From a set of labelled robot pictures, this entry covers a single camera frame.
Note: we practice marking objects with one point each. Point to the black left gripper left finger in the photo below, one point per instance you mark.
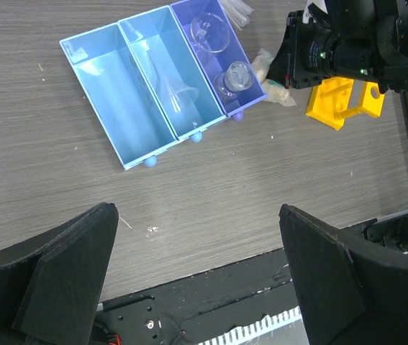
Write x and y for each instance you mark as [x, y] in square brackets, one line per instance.
[50, 284]

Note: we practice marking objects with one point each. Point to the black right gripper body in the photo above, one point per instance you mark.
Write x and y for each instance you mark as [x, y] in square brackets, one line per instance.
[299, 61]

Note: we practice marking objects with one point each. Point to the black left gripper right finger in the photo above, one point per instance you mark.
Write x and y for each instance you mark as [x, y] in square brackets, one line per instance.
[351, 284]

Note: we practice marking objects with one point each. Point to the plastic bag with gloves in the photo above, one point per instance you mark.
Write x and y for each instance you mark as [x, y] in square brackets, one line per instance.
[275, 92]

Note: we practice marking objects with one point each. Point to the small clear glass beaker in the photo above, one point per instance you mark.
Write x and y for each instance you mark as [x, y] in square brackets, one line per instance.
[237, 78]

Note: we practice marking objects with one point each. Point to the larger clear glass beaker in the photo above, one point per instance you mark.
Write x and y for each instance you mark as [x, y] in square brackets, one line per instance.
[210, 32]

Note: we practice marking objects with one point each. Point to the blue three-compartment organizer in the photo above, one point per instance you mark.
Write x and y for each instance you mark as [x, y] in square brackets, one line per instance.
[119, 66]

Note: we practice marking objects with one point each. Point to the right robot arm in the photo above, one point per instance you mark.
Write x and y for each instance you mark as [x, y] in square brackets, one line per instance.
[360, 40]

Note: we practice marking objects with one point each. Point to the yellow test tube rack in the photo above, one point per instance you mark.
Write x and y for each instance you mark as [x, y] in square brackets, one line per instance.
[329, 101]

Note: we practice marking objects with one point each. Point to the white slotted cable duct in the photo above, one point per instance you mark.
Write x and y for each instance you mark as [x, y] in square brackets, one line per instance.
[241, 334]

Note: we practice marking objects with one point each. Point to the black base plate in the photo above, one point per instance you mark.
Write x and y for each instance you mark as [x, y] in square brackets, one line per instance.
[206, 305]

